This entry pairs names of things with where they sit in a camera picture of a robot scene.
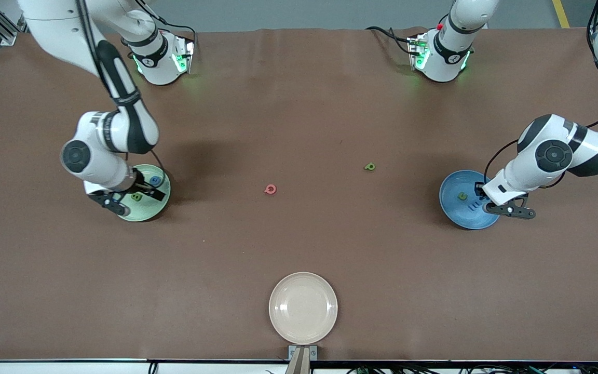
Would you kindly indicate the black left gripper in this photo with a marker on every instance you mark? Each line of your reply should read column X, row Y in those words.
column 480, row 190

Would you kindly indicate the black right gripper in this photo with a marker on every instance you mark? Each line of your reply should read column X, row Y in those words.
column 141, row 186

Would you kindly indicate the blue lowercase letter m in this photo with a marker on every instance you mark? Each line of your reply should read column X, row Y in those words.
column 474, row 206

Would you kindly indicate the blue letter G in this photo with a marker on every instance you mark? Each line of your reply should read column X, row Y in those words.
column 151, row 181

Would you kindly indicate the green lowercase letter n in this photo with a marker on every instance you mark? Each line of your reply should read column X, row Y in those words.
column 463, row 197

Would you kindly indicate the green lowercase letter with hole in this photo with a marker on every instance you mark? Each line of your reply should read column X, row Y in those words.
column 369, row 170

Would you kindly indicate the pink letter Q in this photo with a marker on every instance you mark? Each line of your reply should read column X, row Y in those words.
column 267, row 190

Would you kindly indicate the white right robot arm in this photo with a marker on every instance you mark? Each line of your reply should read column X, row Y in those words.
column 96, row 166

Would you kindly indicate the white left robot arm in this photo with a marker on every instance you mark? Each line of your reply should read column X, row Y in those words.
column 506, row 187

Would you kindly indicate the light green plate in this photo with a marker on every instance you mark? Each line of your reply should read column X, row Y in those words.
column 148, row 212

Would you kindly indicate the blue plate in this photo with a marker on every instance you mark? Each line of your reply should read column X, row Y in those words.
column 460, row 218

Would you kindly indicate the brown table mat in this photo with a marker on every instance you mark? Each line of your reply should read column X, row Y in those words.
column 299, row 249

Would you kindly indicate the beige plate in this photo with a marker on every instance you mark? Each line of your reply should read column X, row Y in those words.
column 303, row 307

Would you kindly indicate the white table edge rail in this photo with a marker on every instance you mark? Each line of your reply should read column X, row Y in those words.
column 70, row 369

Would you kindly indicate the tan camera mount post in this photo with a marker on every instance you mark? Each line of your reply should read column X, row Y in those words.
column 299, row 363

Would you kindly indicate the grey metal mounting bracket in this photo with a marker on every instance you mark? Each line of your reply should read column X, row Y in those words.
column 313, row 354

